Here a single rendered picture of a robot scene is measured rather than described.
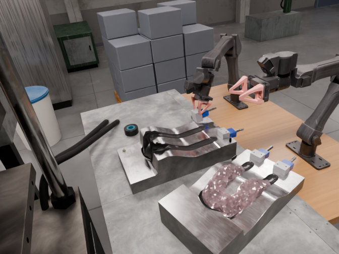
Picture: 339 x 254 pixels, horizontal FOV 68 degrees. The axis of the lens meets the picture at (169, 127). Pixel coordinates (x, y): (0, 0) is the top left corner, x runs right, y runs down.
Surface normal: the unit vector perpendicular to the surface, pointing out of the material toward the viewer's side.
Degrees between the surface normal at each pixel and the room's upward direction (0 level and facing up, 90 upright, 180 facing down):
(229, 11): 90
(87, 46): 90
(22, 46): 90
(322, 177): 0
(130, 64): 90
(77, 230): 0
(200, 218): 0
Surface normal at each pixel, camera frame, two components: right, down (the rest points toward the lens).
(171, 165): 0.38, 0.46
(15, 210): -0.10, -0.84
